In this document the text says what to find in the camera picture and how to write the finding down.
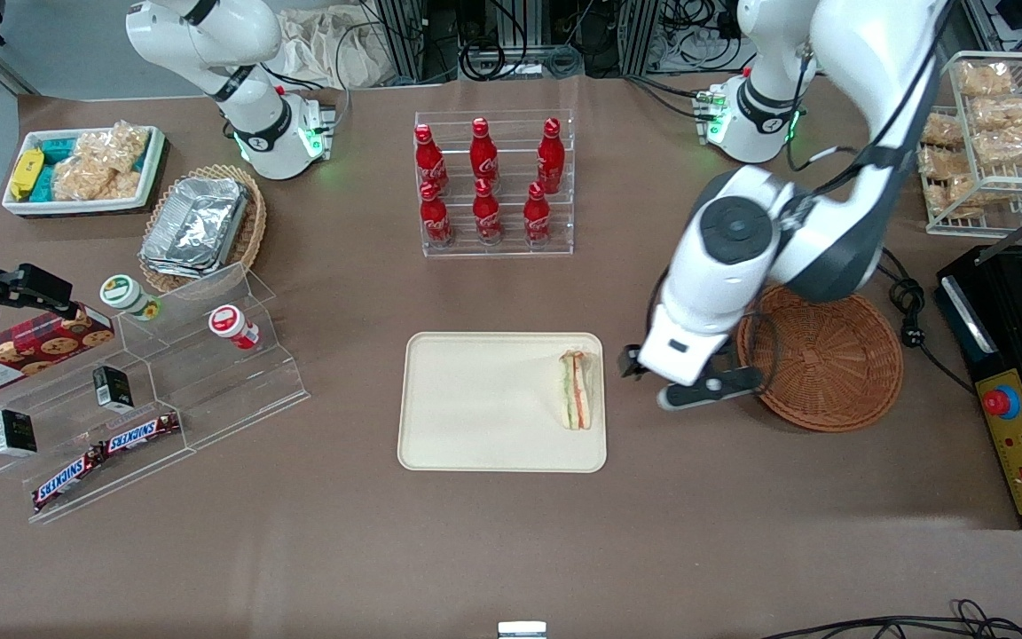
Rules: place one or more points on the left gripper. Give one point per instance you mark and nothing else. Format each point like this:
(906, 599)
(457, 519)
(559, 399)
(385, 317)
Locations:
(629, 362)

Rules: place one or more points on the triangle sandwich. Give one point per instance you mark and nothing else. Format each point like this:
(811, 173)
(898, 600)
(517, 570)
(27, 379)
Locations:
(578, 390)

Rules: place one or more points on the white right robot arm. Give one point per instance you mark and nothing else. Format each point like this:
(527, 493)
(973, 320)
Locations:
(254, 115)

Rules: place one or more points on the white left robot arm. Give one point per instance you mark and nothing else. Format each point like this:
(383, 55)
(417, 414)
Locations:
(866, 53)

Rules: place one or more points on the brown round wicker basket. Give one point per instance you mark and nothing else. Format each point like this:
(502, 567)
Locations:
(830, 373)

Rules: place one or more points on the beige rectangular tray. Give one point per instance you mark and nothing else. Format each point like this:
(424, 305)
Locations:
(484, 404)

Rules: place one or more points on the light oval wicker basket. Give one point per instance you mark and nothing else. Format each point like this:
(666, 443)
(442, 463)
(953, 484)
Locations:
(252, 231)

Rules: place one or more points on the red cookie box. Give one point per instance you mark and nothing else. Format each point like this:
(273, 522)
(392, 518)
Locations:
(23, 351)

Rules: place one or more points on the green-lid yoghurt cup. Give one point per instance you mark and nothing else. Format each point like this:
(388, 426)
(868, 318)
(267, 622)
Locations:
(125, 295)

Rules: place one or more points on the white plastic bin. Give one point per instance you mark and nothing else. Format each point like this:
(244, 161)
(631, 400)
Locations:
(76, 206)

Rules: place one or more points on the yellow snack packet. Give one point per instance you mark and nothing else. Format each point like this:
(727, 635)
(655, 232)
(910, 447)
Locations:
(26, 173)

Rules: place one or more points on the clear rice cracker bag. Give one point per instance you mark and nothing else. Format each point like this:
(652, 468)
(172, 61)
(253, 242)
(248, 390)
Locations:
(90, 182)
(116, 146)

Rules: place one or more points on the small black box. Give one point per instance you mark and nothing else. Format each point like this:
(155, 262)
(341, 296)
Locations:
(14, 433)
(112, 388)

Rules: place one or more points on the teal snack packet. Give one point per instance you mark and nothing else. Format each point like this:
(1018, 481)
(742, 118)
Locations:
(54, 146)

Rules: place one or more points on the stacked aluminium foil trays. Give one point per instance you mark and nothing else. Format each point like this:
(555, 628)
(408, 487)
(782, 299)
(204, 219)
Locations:
(196, 226)

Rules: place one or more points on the Snickers chocolate bar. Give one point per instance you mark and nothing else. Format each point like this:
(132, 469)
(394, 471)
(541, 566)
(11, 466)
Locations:
(140, 432)
(67, 479)

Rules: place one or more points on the red-lid yoghurt cup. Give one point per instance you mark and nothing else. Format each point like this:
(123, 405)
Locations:
(231, 325)

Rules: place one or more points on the clear acrylic stepped stand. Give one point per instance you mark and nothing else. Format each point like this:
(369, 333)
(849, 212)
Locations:
(209, 390)

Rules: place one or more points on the clear acrylic bottle rack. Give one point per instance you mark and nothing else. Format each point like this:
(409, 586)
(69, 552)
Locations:
(511, 253)

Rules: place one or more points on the red cola bottle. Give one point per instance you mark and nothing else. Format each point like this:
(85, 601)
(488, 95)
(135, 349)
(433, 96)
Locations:
(436, 217)
(483, 151)
(551, 155)
(430, 160)
(537, 217)
(487, 215)

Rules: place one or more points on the white power strip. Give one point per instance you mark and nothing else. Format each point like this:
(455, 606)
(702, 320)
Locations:
(706, 40)

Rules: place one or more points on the red emergency stop button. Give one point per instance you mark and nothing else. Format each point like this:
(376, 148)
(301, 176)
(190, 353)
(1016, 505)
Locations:
(1001, 403)

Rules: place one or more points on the clear fried snack bag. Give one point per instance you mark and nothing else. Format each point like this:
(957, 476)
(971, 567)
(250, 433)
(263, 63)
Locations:
(957, 195)
(941, 130)
(1006, 113)
(1012, 146)
(944, 162)
(986, 80)

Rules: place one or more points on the crumpled beige plastic bag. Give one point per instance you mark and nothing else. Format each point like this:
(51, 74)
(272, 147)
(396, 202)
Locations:
(334, 49)

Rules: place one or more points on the aluminium frame post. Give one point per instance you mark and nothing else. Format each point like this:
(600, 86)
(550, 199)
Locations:
(642, 35)
(404, 40)

